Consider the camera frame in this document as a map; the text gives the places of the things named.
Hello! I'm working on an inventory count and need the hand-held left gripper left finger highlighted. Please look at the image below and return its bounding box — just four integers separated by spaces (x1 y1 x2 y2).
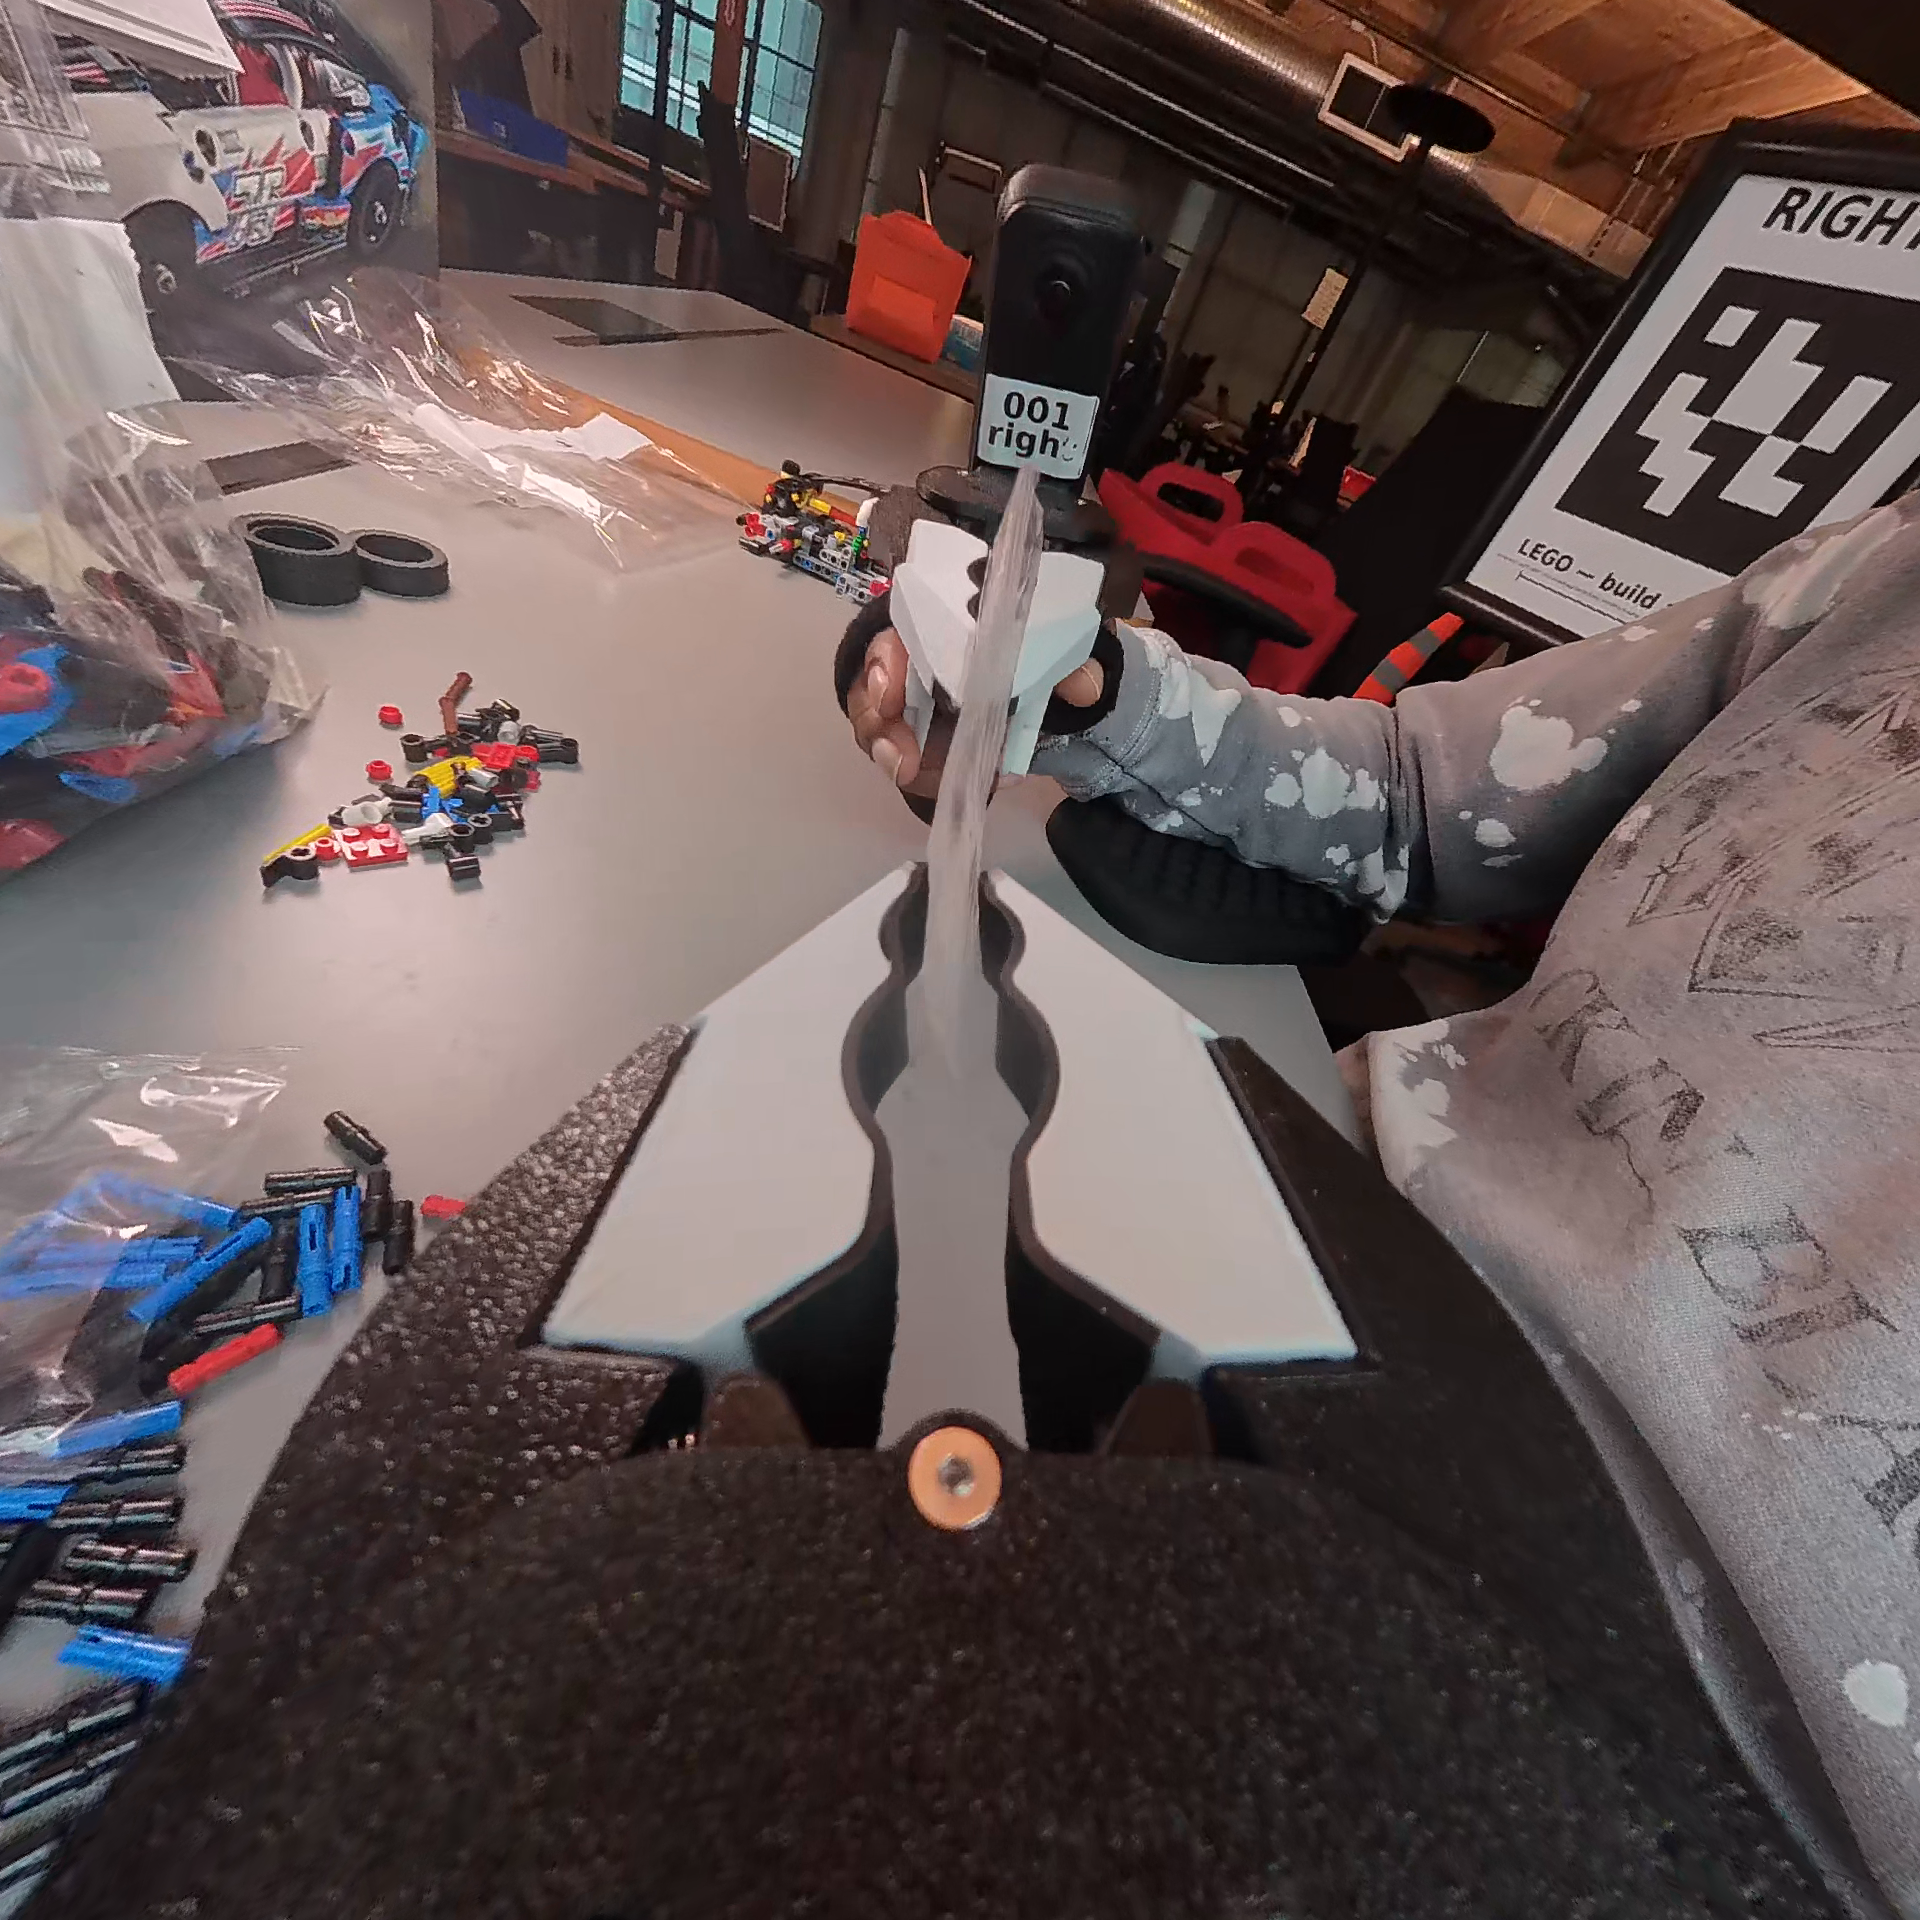
538 863 932 1449

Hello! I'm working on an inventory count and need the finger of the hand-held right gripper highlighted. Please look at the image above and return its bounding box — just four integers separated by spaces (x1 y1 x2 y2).
1000 546 1106 782
892 519 994 712

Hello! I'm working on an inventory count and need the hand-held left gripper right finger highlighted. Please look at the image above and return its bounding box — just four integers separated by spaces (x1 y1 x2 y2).
983 866 1362 1449

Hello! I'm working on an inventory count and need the clear plastic strip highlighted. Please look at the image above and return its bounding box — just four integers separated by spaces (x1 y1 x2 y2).
918 472 1045 1081

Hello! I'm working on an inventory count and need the clear plastic bag of bricks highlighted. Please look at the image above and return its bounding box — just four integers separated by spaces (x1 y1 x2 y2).
0 31 325 889

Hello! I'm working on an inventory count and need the person's right hand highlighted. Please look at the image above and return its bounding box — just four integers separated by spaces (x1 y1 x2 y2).
847 631 961 826

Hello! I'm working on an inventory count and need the partly built brick model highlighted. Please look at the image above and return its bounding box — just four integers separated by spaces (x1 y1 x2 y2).
736 462 902 602

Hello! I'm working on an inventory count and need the orange plastic bin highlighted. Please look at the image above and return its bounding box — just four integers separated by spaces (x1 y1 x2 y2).
844 211 973 367

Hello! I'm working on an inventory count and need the red plastic chair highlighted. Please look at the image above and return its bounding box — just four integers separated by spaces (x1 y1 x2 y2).
1140 462 1360 692

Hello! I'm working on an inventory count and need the black armrest pad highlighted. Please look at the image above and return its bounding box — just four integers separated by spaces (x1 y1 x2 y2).
1045 802 1382 968

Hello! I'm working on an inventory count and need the orange grey traffic cone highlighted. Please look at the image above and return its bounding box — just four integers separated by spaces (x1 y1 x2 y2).
1357 614 1465 704

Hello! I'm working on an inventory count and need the pile of blue black pins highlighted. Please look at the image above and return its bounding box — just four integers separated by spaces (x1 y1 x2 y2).
0 1112 465 1892

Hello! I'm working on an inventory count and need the empty clear plastic bag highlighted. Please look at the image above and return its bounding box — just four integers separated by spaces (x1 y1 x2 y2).
180 267 692 566

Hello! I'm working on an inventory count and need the pile of mixed coloured bricks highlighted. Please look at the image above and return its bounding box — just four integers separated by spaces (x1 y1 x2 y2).
257 668 585 895

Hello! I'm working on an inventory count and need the person's patterned grey sweatshirt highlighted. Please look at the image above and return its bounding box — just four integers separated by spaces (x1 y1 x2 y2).
1335 497 1920 1920

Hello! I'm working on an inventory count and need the small clear plastic bag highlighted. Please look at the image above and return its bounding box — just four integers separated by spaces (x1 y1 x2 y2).
0 1043 295 1473

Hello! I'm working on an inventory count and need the framed black white marker sign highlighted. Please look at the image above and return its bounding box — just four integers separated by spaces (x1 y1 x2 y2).
1440 120 1920 647

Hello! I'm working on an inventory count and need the toy car picture box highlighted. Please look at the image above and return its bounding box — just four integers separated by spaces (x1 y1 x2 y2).
0 0 441 302

